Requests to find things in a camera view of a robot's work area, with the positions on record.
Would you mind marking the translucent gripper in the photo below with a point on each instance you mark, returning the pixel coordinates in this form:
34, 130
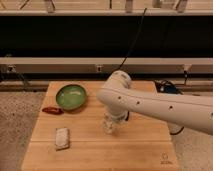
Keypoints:
116, 119

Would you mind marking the wooden table board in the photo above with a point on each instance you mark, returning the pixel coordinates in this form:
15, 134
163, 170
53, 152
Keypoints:
139, 144

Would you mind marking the red chili pepper toy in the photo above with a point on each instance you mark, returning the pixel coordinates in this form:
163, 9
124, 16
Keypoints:
52, 110

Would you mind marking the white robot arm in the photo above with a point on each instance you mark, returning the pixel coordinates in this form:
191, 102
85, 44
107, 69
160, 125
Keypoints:
194, 112

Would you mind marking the white sponge block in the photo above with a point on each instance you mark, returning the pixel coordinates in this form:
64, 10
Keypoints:
62, 138

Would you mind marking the green bowl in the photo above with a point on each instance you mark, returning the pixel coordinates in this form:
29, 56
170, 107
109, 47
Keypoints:
71, 97

